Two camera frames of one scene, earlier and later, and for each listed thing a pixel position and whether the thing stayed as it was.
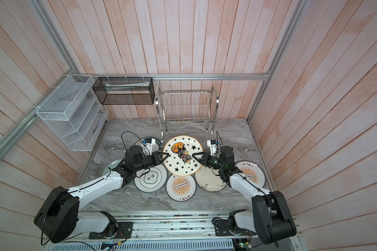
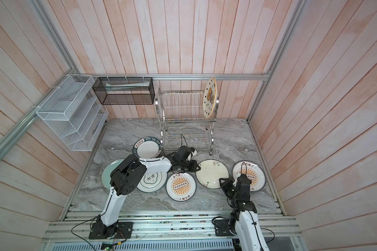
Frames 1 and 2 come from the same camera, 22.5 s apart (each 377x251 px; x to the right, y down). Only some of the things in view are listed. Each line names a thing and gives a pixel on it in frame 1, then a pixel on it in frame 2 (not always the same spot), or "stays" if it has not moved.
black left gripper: (157, 158) -> (195, 164)
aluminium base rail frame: (174, 231) stays
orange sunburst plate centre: (181, 189) stays
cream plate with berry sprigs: (209, 179) stays
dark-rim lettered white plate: (156, 147) stays
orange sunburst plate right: (253, 171) stays
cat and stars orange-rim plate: (180, 161) -> (210, 98)
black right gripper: (206, 158) -> (225, 184)
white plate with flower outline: (153, 181) stays
